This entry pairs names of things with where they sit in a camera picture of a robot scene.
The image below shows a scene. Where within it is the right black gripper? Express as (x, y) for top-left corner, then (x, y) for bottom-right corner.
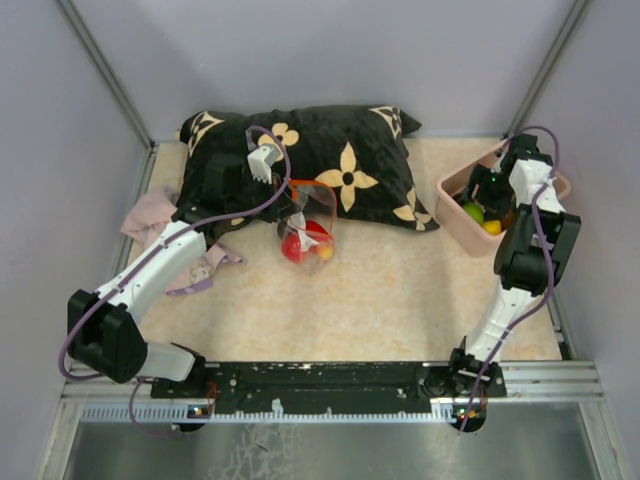
(457, 165), (515, 222)

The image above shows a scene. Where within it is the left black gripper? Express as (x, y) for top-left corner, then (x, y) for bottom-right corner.
(226, 170), (300, 223)

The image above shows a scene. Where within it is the light green toy fruit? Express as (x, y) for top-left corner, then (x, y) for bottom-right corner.
(462, 202), (485, 226)

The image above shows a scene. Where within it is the yellow toy lemon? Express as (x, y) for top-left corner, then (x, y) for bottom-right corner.
(482, 220), (503, 236)

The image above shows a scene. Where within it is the red toy apple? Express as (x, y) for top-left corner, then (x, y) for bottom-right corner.
(281, 232), (302, 264)

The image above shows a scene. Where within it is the clear zip bag orange zipper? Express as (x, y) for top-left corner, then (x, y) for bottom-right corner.
(277, 180), (337, 274)

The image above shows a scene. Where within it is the red yellow toy mango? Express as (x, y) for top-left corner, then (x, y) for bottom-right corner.
(306, 220), (334, 261)

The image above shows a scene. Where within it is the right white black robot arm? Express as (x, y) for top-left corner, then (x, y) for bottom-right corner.
(446, 127), (581, 397)

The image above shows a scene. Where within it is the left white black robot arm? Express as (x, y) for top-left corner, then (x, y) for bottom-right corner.
(58, 145), (292, 397)

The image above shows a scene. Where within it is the pink plastic bin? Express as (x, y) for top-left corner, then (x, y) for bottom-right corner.
(436, 133), (581, 258)

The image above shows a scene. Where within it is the pink purple cloth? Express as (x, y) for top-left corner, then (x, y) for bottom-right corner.
(121, 185), (243, 296)

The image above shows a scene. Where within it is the black floral pillow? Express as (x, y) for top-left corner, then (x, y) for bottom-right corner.
(179, 105), (439, 232)

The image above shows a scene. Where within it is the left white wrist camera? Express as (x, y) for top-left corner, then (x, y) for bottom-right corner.
(247, 144), (280, 184)

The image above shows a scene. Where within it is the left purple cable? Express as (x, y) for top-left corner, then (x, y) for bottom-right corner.
(57, 124), (294, 439)

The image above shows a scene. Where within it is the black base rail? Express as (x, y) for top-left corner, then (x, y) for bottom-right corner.
(151, 348), (507, 431)

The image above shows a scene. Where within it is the right aluminium corner post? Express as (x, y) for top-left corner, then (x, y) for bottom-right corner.
(506, 0), (592, 134)

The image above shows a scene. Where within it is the aluminium corner post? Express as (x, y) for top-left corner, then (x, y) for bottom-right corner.
(506, 0), (592, 134)
(53, 0), (155, 150)

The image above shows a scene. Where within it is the left aluminium corner post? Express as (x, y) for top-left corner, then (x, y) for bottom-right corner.
(53, 0), (155, 150)

